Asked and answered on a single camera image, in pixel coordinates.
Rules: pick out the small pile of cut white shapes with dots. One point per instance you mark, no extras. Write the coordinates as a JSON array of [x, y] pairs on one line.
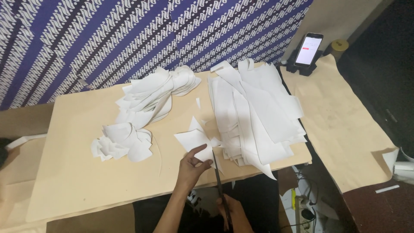
[[123, 142]]

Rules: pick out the long white paper strip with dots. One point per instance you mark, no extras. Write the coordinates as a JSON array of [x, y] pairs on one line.
[[26, 139]]

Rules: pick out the black phone stand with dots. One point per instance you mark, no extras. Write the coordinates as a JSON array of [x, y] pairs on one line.
[[304, 70]]

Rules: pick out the person's right hand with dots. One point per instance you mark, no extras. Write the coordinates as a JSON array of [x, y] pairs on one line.
[[237, 215]]

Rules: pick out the white strip on floor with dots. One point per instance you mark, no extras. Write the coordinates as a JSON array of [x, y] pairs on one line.
[[387, 189]]

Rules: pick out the blue white patterned cloth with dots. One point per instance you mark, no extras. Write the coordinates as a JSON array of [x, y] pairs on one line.
[[129, 35]]

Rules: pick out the beige paper sheet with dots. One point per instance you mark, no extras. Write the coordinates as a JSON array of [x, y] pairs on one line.
[[97, 168]]

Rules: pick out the brown kraft paper sheet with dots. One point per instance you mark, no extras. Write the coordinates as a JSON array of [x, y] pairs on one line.
[[339, 123]]

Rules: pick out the large pile of cut white shapes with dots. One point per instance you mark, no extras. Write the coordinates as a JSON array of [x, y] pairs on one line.
[[152, 97]]

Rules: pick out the person's right fingers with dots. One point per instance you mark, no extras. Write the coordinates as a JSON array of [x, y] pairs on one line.
[[221, 204]]

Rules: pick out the black scissors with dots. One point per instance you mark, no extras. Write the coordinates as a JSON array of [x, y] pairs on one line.
[[220, 184]]

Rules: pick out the brown kraft paper underlay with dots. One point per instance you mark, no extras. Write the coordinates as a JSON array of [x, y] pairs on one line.
[[26, 181]]

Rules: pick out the white power strip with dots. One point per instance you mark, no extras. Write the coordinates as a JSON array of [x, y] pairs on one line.
[[305, 215]]

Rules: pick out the stack of white paper strips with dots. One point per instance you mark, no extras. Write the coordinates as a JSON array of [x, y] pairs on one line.
[[255, 113]]

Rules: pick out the black smartphone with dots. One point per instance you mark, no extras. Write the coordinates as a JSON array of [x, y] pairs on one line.
[[309, 50]]

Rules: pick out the person's left hand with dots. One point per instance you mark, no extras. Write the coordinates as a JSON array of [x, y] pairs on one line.
[[187, 171]]

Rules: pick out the white paper piece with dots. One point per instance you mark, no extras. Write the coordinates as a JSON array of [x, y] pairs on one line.
[[194, 140]]

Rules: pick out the narrow white paper scrap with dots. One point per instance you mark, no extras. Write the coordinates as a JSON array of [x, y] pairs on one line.
[[198, 103]]

